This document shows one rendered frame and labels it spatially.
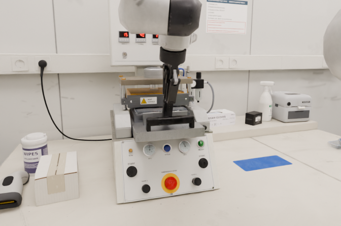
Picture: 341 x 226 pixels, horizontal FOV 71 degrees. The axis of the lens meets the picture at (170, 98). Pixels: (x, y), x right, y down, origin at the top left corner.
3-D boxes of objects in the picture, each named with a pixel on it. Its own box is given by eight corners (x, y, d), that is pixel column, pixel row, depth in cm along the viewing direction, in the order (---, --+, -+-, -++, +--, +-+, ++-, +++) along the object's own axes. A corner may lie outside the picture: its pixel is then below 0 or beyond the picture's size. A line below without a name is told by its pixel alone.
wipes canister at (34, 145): (27, 168, 96) (23, 132, 94) (51, 165, 99) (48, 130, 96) (22, 178, 88) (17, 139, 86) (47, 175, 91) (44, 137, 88)
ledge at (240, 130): (174, 128, 152) (174, 121, 151) (281, 118, 178) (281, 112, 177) (194, 144, 124) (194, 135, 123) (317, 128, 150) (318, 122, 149)
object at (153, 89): (127, 97, 104) (126, 75, 102) (175, 95, 109) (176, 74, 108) (130, 104, 87) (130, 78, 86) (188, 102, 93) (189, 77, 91)
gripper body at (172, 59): (157, 42, 70) (155, 72, 74) (163, 52, 63) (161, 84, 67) (182, 43, 72) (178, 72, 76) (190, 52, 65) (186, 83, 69)
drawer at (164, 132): (127, 120, 99) (126, 102, 98) (177, 117, 105) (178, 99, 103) (135, 145, 71) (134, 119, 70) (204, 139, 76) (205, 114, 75)
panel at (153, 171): (123, 202, 72) (120, 140, 77) (214, 189, 80) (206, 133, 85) (124, 203, 71) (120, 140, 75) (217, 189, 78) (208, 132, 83)
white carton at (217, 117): (192, 123, 147) (192, 111, 145) (224, 119, 155) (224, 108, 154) (201, 128, 135) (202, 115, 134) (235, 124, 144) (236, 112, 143)
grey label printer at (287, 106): (261, 114, 169) (262, 90, 167) (285, 113, 174) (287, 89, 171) (284, 123, 146) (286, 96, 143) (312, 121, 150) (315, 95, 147)
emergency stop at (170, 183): (164, 190, 77) (163, 177, 78) (176, 188, 78) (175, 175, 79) (165, 190, 75) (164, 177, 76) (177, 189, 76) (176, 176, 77)
